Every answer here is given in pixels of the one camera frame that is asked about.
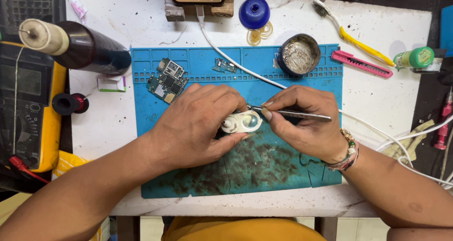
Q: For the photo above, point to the tan rubber bands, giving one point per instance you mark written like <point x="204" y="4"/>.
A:
<point x="258" y="34"/>

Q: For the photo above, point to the metal tweezers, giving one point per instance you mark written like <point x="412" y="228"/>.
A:
<point x="300" y="114"/>

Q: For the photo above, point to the dirty yellowish cloth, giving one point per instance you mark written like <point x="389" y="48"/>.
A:
<point x="410" y="140"/>

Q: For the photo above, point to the red multimeter probe lead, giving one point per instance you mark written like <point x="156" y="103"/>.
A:
<point x="24" y="168"/>

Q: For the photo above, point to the small blue circuit board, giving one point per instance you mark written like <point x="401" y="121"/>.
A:
<point x="224" y="66"/>

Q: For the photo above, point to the wooden phone stand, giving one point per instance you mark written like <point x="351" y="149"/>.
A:
<point x="184" y="9"/>

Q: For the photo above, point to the yellow plastic bag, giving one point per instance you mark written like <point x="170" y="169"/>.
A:
<point x="67" y="163"/>

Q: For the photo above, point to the yellow black digital multimeter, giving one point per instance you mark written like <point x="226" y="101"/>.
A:
<point x="28" y="96"/>

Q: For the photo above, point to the small white card box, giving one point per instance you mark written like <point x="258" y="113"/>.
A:
<point x="111" y="84"/>

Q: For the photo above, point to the red precision screwdriver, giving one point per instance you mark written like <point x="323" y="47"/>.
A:
<point x="444" y="124"/>

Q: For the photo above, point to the yellow white toothbrush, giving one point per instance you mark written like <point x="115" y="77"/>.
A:
<point x="350" y="36"/>

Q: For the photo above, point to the pink utility knife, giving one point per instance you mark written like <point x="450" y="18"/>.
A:
<point x="361" y="63"/>

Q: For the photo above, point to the blue silicone repair mat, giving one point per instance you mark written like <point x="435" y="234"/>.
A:
<point x="237" y="120"/>

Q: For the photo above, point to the dark bottle with cream nozzle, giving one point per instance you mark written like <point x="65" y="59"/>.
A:
<point x="78" y="46"/>

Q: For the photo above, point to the person's left hand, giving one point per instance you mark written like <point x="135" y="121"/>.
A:
<point x="191" y="124"/>

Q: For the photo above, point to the round tin of solder flux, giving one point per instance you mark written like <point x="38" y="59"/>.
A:
<point x="299" y="54"/>

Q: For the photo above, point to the green capped small bottle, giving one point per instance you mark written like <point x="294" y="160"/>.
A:
<point x="414" y="57"/>

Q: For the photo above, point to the white pink printed wrapper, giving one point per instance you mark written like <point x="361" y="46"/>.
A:
<point x="75" y="2"/>

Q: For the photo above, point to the blue plastic bottle cap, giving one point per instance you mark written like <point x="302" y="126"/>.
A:
<point x="254" y="13"/>

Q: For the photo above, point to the phone motherboard circuit board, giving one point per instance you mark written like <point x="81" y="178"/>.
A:
<point x="167" y="81"/>

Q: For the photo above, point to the person's yellow shirt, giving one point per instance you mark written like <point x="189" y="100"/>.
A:
<point x="244" y="229"/>

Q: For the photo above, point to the blue box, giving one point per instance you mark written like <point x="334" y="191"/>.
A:
<point x="446" y="30"/>

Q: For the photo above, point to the white earbud charging case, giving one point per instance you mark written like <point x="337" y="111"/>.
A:
<point x="241" y="121"/>

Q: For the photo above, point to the person's right hand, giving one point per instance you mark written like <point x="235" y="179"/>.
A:
<point x="308" y="127"/>

